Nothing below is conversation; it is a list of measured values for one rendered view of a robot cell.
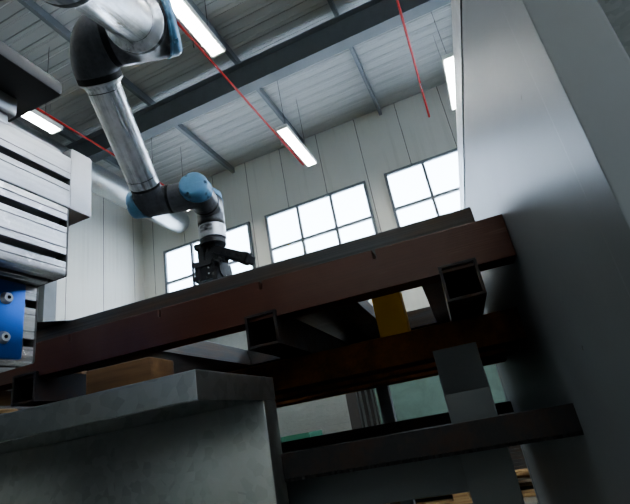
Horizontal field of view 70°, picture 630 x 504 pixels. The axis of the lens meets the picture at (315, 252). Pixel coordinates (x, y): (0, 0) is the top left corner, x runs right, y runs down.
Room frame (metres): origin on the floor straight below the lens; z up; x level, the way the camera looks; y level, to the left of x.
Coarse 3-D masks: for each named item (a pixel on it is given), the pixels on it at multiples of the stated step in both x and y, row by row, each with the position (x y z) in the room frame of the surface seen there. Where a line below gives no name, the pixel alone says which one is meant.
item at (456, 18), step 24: (456, 0) 0.39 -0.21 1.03; (600, 0) 0.45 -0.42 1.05; (624, 0) 0.46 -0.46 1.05; (456, 24) 0.43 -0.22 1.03; (624, 24) 0.50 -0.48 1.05; (456, 48) 0.47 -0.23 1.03; (624, 48) 0.55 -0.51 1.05; (456, 72) 0.52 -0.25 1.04; (456, 96) 0.59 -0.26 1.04; (456, 120) 0.66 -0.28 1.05
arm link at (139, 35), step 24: (48, 0) 0.41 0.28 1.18; (72, 0) 0.42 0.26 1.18; (96, 0) 0.46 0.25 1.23; (120, 0) 0.50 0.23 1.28; (144, 0) 0.61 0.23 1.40; (168, 0) 0.65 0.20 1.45; (120, 24) 0.55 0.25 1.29; (144, 24) 0.60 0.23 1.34; (168, 24) 0.66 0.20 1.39; (120, 48) 0.68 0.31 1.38; (144, 48) 0.66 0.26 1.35; (168, 48) 0.70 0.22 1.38
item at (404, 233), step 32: (416, 224) 0.63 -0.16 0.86; (448, 224) 0.62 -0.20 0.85; (320, 256) 0.67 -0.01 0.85; (192, 288) 0.73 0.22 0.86; (224, 288) 0.72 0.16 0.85; (96, 320) 0.78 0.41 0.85; (320, 320) 0.96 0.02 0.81; (352, 320) 1.02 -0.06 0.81; (416, 320) 1.28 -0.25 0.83; (448, 320) 1.26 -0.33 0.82; (160, 352) 0.98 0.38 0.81; (192, 352) 1.09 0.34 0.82; (224, 352) 1.26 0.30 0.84; (256, 352) 1.41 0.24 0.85
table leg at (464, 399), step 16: (464, 368) 0.64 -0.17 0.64; (480, 368) 0.63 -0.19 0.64; (448, 384) 0.65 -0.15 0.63; (464, 384) 0.64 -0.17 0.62; (448, 400) 0.65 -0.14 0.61; (464, 400) 0.64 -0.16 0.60; (480, 400) 0.64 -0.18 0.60; (464, 416) 0.64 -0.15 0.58; (480, 416) 0.64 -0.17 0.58; (464, 464) 0.65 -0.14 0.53; (480, 464) 0.64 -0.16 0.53; (496, 464) 0.64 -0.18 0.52; (512, 464) 0.63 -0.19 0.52; (480, 480) 0.64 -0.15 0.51; (496, 480) 0.64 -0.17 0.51; (512, 480) 0.63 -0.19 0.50; (480, 496) 0.64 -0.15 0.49; (496, 496) 0.64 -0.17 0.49; (512, 496) 0.64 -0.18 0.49
